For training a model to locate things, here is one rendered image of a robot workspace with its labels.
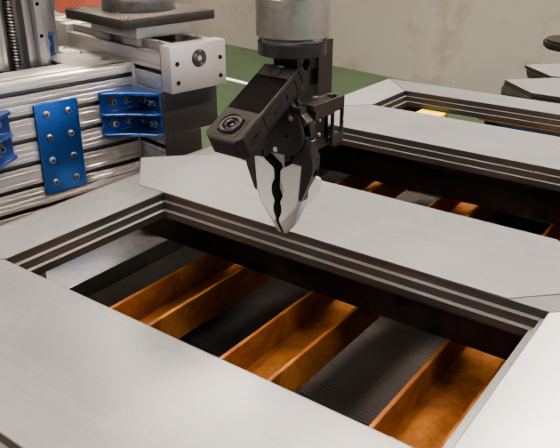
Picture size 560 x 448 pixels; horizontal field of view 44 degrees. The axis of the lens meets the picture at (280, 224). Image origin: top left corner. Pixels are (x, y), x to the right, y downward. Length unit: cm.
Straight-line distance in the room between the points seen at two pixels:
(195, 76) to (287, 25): 70
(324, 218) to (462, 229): 18
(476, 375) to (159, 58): 82
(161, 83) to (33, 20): 28
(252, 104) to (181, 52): 68
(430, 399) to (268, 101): 42
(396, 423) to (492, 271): 21
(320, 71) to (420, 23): 477
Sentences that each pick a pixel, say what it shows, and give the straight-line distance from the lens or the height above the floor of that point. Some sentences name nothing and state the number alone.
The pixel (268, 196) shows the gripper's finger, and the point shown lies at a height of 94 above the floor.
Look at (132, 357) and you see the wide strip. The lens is 67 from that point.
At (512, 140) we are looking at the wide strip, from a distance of 133.
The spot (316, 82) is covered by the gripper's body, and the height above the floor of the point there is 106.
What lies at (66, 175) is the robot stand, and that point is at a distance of 141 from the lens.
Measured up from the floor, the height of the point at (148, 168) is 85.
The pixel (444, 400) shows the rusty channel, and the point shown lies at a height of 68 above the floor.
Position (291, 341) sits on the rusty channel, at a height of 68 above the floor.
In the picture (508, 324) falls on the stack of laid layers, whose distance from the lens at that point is 78.
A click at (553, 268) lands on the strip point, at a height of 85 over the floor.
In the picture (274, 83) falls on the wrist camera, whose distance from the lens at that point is 70.
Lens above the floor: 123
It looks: 24 degrees down
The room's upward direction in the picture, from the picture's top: straight up
